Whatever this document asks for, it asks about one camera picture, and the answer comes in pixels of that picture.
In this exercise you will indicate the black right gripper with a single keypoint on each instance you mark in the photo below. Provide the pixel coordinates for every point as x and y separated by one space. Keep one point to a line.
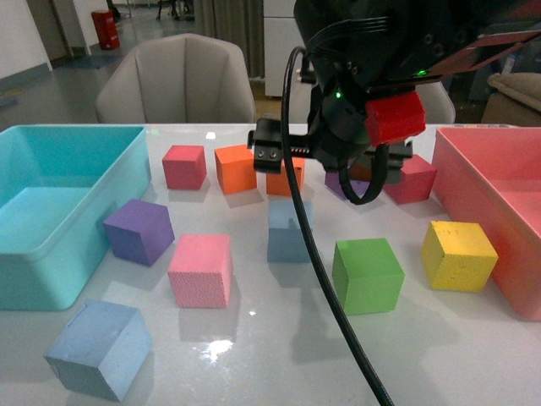
336 134

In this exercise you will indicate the blue foam block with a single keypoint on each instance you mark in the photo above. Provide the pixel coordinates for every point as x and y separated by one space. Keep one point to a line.
101 349
285 237

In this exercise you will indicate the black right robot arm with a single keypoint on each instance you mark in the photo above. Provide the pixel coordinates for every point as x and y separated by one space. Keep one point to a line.
364 61

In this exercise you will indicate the purple foam block notched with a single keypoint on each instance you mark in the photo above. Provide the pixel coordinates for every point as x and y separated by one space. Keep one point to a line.
332 182

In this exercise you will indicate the orange foam block right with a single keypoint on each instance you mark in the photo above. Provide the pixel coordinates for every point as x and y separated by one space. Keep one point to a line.
277 183

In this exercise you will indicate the orange foam block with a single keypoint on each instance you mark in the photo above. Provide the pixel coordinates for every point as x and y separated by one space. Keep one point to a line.
277 183
234 169

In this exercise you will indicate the dark red foam block right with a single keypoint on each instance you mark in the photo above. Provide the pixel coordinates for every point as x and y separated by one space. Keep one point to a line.
415 182

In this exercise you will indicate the orange foam block left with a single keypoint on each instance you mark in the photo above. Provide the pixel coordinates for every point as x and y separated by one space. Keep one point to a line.
234 169

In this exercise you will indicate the right beige chair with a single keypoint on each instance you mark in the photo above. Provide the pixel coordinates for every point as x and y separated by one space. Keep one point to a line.
438 106

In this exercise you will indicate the beige chair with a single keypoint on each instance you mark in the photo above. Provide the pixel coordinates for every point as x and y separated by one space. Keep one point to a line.
438 106
185 78

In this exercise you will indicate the white cabinet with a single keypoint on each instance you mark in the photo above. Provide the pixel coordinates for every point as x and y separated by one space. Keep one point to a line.
281 35

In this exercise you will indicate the green foam block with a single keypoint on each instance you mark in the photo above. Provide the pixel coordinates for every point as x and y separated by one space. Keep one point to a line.
367 276

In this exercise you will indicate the red foam block left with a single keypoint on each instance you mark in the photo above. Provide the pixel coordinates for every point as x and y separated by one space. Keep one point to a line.
185 167

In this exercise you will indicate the pink plastic bin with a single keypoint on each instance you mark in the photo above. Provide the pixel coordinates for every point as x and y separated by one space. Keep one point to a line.
491 176

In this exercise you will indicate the left beige chair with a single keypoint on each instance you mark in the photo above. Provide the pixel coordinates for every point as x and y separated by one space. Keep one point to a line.
185 78

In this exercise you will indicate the yellow foam block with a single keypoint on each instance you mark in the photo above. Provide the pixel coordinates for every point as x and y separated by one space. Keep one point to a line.
457 256

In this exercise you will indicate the pink foam block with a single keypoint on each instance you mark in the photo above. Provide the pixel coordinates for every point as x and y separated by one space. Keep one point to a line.
201 271

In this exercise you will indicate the tan cushion at right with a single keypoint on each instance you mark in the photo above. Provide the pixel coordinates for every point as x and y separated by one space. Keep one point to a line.
523 87

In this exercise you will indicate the purple foam block left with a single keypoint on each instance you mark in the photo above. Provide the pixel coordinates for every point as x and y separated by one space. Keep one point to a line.
139 231

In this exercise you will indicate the red bin in background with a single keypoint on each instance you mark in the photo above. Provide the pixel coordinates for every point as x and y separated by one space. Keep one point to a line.
106 30

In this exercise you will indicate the teal plastic bin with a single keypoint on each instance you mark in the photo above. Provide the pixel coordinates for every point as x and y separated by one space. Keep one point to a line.
58 184

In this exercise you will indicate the red camera box right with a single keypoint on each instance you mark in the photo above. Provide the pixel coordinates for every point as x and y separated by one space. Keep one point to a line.
394 118

